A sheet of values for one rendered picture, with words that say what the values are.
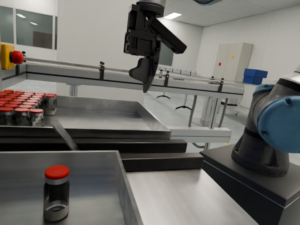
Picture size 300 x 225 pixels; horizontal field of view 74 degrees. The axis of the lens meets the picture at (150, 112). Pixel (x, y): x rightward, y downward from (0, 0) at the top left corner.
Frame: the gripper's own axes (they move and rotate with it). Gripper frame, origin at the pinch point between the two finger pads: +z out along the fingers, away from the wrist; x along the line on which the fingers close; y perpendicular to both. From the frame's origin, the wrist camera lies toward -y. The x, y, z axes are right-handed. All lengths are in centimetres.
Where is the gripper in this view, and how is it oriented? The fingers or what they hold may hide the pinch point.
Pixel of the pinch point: (147, 88)
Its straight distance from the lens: 55.5
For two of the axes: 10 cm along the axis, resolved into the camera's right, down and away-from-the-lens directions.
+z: -1.3, 9.6, 2.4
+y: -9.4, -0.5, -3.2
